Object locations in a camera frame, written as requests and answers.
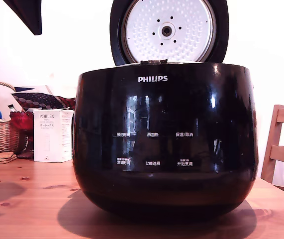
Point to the black rice cooker lid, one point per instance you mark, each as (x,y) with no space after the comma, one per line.
(144,37)

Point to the black Philips rice cooker body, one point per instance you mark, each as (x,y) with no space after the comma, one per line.
(166,149)

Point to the dark dotted patterned cushion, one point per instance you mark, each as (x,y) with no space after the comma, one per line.
(39,99)

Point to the red glass goblet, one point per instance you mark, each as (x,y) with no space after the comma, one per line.
(22,122)

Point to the white Porlex box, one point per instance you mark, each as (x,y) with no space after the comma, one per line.
(48,139)

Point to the wooden chair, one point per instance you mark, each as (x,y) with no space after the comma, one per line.
(276,149)

